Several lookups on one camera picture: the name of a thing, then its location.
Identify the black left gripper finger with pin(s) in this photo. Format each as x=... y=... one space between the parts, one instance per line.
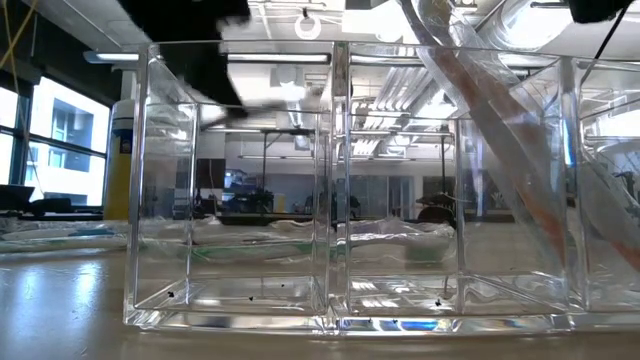
x=210 y=70

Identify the clear acrylic organizer box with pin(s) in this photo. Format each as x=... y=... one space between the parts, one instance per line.
x=340 y=150

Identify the long ceiling light fixture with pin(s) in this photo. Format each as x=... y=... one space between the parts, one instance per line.
x=115 y=56

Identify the yellow white wipes canister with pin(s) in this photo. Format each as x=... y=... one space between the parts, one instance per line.
x=117 y=175

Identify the black wall monitor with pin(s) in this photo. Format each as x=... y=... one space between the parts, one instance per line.
x=210 y=172

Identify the black framed window wall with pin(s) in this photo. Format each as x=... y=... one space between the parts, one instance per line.
x=70 y=125

